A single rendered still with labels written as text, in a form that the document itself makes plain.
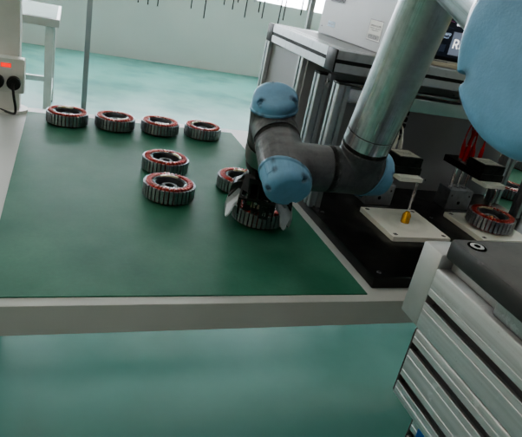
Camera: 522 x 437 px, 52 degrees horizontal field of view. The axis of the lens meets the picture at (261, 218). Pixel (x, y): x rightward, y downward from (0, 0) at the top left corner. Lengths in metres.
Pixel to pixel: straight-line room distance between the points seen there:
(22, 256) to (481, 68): 0.74
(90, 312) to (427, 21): 0.61
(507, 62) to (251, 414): 1.53
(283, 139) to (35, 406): 1.18
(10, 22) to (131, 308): 1.00
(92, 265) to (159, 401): 0.92
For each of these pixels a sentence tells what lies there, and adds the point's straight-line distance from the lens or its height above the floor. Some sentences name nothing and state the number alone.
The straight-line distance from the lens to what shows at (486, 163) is 1.40.
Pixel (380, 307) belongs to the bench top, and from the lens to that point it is 0.97.
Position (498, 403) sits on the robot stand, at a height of 0.92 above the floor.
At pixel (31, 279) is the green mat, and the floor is 0.75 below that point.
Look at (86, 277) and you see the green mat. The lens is 0.86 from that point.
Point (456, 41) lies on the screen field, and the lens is 1.33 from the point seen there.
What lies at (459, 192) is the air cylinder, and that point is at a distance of 1.47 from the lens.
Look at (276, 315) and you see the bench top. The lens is 0.88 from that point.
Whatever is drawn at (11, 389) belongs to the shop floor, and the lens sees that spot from 1.78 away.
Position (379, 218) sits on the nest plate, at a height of 0.78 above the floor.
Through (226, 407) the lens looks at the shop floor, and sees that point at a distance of 1.76.
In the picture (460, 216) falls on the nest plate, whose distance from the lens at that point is 1.41.
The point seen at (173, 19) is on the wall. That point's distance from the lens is 7.46.
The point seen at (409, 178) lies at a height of 0.88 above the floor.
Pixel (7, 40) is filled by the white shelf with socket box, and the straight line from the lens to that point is 1.62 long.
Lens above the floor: 1.20
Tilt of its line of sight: 23 degrees down
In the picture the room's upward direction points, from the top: 12 degrees clockwise
